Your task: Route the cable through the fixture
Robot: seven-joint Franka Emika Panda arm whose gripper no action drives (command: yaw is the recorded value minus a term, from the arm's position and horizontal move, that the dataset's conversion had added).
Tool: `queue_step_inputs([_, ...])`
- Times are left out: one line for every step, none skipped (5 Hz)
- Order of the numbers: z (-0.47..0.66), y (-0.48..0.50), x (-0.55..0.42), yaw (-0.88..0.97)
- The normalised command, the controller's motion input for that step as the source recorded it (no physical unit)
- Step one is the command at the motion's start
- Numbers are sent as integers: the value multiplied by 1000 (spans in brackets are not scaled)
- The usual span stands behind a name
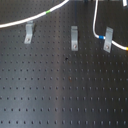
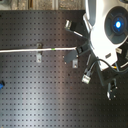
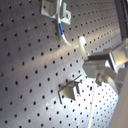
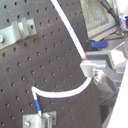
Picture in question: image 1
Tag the middle grey cable clip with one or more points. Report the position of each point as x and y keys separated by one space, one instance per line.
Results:
x=74 y=38

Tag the grey cable clip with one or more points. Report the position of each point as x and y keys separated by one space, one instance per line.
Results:
x=29 y=32
x=108 y=39
x=74 y=38

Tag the left grey cable clip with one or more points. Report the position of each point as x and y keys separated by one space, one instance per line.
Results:
x=29 y=32

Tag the right grey cable clip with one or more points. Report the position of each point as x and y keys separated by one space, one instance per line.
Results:
x=108 y=39

